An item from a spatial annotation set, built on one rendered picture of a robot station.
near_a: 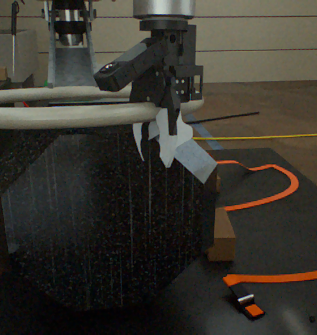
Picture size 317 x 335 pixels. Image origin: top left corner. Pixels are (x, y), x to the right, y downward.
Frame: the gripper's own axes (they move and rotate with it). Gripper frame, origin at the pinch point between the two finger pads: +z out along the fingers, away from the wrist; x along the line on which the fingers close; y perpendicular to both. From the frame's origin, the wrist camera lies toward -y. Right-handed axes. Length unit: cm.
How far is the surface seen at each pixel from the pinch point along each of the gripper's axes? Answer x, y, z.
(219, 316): 38, 66, 78
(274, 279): 38, 101, 76
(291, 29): 336, 580, -50
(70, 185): 65, 22, 25
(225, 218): 72, 109, 62
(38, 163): 69, 14, 18
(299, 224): 57, 152, 72
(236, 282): 42, 81, 72
